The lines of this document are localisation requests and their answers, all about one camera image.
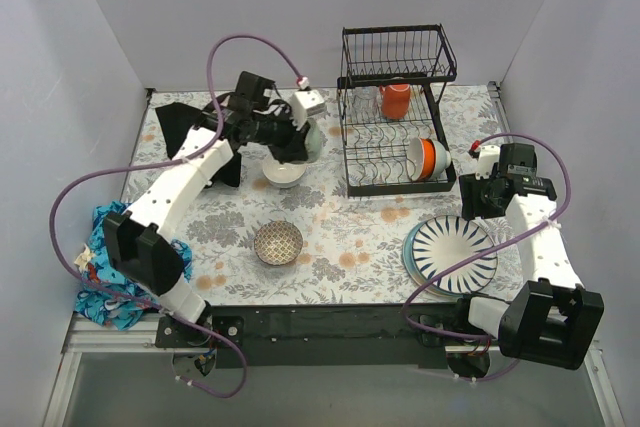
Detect floral table mat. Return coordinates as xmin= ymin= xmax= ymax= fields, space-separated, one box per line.
xmin=134 ymin=85 xmax=503 ymax=305

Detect white bowl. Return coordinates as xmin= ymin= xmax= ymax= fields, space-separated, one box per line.
xmin=431 ymin=140 xmax=451 ymax=180

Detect orange ceramic mug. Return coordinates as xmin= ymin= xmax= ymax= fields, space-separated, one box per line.
xmin=379 ymin=84 xmax=411 ymax=120

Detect orange bowl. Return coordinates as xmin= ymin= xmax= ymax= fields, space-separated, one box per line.
xmin=419 ymin=139 xmax=438 ymax=180

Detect light green small bowl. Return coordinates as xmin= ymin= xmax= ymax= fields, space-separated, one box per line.
xmin=406 ymin=137 xmax=428 ymax=181

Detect blue patterned cloth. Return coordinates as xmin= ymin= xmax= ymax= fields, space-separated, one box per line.
xmin=74 ymin=200 xmax=194 ymax=332

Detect blue striped white plate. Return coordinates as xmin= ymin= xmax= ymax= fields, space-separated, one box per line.
xmin=412 ymin=215 xmax=498 ymax=295

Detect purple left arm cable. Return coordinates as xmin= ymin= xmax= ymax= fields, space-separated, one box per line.
xmin=48 ymin=34 xmax=309 ymax=398

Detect cream pink bowl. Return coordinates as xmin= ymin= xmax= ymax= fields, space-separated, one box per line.
xmin=262 ymin=157 xmax=307 ymax=189

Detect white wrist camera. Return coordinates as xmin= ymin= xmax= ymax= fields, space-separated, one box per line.
xmin=288 ymin=76 xmax=326 ymax=130
xmin=469 ymin=142 xmax=501 ymax=180

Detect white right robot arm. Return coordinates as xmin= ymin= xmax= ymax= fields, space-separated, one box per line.
xmin=452 ymin=143 xmax=604 ymax=370

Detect clear faceted glass tumbler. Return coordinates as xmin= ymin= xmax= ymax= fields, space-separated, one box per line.
xmin=352 ymin=86 xmax=377 ymax=115

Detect blue patterned dark bowl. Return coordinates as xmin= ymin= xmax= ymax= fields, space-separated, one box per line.
xmin=254 ymin=221 xmax=303 ymax=266

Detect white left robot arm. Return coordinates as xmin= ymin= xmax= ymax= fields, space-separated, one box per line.
xmin=103 ymin=72 xmax=325 ymax=347

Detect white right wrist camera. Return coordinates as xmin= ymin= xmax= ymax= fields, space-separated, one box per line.
xmin=469 ymin=142 xmax=501 ymax=180

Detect green celadon bowl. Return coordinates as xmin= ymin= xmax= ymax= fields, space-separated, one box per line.
xmin=304 ymin=118 xmax=323 ymax=163

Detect black cloth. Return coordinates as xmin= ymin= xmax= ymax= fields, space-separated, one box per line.
xmin=155 ymin=102 xmax=242 ymax=188

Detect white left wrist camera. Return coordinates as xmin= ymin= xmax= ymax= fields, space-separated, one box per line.
xmin=288 ymin=76 xmax=326 ymax=130

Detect black wire dish rack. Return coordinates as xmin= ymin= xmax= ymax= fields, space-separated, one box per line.
xmin=337 ymin=24 xmax=457 ymax=197

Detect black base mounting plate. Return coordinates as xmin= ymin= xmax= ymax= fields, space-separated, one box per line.
xmin=155 ymin=303 xmax=499 ymax=378

